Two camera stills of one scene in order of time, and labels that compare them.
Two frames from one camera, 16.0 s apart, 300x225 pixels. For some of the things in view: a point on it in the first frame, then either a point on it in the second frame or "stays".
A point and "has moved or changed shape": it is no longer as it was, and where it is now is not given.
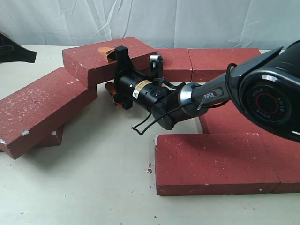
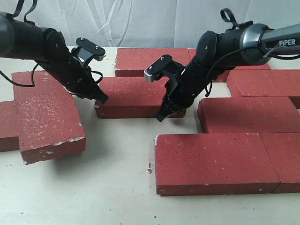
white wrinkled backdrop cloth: (272, 24) stays
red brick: (91, 67) has moved or changed shape
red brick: (285, 156) stays
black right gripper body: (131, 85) to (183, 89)
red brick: (213, 163) stays
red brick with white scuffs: (30, 114) has moved or changed shape
